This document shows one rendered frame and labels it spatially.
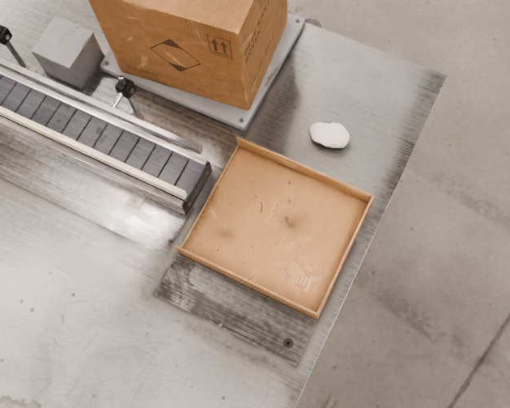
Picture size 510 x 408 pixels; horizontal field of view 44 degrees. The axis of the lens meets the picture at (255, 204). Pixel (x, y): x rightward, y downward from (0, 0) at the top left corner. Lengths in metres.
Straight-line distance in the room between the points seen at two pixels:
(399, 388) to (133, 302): 1.04
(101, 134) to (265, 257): 0.42
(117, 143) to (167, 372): 0.46
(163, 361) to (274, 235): 0.32
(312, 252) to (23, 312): 0.57
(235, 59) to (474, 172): 1.28
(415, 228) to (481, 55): 0.72
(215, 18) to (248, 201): 0.37
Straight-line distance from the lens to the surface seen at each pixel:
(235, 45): 1.16
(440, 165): 2.28
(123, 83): 1.27
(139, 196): 1.32
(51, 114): 1.40
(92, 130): 1.36
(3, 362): 1.32
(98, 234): 1.32
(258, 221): 1.26
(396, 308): 2.09
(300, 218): 1.27
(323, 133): 1.31
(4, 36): 1.44
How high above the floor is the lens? 2.03
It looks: 69 degrees down
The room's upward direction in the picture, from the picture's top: 9 degrees counter-clockwise
